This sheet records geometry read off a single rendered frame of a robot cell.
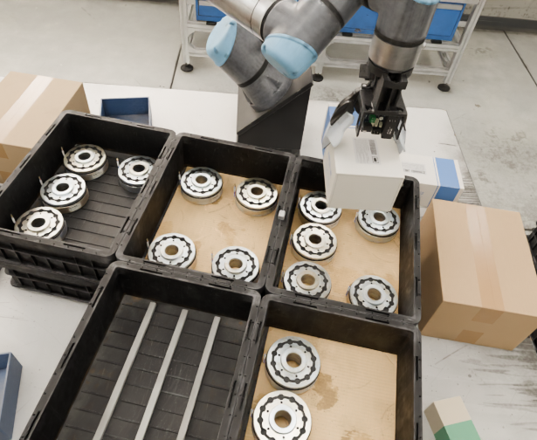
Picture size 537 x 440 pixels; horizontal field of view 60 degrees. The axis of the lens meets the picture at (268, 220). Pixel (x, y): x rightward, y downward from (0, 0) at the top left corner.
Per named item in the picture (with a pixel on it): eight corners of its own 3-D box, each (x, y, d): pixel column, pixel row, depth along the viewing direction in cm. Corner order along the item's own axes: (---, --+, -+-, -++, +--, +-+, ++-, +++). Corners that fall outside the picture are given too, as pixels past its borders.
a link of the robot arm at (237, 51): (228, 79, 136) (194, 46, 127) (258, 43, 134) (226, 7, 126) (243, 88, 126) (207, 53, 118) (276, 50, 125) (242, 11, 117)
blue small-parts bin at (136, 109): (104, 116, 153) (100, 98, 148) (151, 113, 156) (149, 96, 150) (102, 158, 141) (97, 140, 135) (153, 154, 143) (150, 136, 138)
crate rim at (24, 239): (66, 115, 120) (64, 108, 118) (178, 138, 118) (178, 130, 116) (-28, 234, 95) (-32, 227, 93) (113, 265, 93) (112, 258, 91)
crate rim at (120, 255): (179, 138, 118) (178, 130, 116) (295, 161, 116) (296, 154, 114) (113, 265, 93) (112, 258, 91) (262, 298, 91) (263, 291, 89)
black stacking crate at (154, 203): (182, 166, 125) (178, 133, 117) (290, 188, 123) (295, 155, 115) (123, 290, 100) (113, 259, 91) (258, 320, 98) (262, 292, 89)
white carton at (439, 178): (446, 181, 146) (457, 160, 139) (452, 209, 138) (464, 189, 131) (382, 173, 146) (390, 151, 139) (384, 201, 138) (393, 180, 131)
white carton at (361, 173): (320, 137, 100) (328, 102, 93) (376, 140, 101) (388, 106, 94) (327, 207, 87) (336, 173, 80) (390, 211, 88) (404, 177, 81)
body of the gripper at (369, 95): (353, 140, 78) (371, 77, 69) (348, 107, 84) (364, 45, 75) (398, 143, 79) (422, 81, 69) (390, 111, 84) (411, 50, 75)
